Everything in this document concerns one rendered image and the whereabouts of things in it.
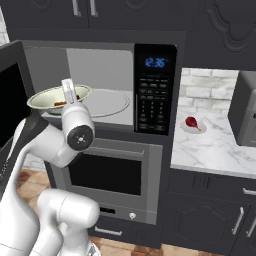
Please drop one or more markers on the dark cupboard door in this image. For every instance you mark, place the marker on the dark cupboard door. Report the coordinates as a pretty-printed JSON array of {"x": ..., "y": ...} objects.
[
  {"x": 43, "y": 13},
  {"x": 140, "y": 13},
  {"x": 248, "y": 243},
  {"x": 200, "y": 223}
]

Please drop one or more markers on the grey microwave turntable plate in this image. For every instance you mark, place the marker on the grey microwave turntable plate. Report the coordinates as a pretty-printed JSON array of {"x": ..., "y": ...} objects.
[{"x": 110, "y": 101}]

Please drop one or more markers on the pale green bowl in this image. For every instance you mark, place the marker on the pale green bowl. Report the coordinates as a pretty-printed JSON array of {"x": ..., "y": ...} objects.
[{"x": 43, "y": 100}]

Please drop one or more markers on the small white plate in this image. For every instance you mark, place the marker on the small white plate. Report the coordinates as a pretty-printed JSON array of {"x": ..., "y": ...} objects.
[{"x": 186, "y": 128}]

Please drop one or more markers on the dark lower cupboard door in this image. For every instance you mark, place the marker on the dark lower cupboard door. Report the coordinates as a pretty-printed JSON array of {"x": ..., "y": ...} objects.
[
  {"x": 200, "y": 223},
  {"x": 248, "y": 243}
]

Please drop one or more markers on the dark upper cupboard door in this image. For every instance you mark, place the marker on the dark upper cupboard door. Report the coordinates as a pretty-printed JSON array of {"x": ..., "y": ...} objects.
[
  {"x": 43, "y": 13},
  {"x": 140, "y": 13}
]

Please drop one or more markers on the grey toaster oven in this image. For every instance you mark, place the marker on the grey toaster oven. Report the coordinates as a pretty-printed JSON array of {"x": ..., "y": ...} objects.
[{"x": 245, "y": 110}]

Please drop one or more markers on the black microwave door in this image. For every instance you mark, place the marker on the black microwave door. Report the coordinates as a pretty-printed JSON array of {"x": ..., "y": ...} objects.
[{"x": 13, "y": 100}]

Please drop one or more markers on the dark drawer front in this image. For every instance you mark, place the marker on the dark drawer front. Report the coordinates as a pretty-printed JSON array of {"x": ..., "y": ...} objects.
[{"x": 206, "y": 183}]

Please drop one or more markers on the red pear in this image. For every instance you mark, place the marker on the red pear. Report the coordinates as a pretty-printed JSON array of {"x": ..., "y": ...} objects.
[{"x": 191, "y": 121}]

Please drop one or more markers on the grey built-in oven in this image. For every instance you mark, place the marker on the grey built-in oven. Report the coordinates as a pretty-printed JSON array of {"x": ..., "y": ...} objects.
[{"x": 110, "y": 173}]

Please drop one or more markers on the dark ornate upper cupboard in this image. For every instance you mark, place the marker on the dark ornate upper cupboard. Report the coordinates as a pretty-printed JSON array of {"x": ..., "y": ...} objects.
[{"x": 223, "y": 33}]

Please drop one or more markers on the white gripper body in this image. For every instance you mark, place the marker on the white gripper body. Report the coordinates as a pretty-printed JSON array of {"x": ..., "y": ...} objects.
[{"x": 69, "y": 91}]

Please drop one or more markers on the silver oven knob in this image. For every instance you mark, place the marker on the silver oven knob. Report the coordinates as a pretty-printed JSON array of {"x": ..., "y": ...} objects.
[{"x": 132, "y": 215}]

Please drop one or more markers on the black built-in microwave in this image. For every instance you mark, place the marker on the black built-in microwave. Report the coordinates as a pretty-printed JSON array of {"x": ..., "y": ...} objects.
[{"x": 155, "y": 100}]

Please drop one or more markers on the brown chicken drumstick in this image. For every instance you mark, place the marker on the brown chicken drumstick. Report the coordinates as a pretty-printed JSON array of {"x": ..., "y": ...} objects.
[{"x": 60, "y": 103}]

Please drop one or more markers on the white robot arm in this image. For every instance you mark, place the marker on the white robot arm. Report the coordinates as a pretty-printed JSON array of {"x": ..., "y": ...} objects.
[{"x": 20, "y": 220}]

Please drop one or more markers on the dark drawer under oven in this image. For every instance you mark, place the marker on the dark drawer under oven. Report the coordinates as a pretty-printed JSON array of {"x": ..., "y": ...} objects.
[{"x": 133, "y": 233}]

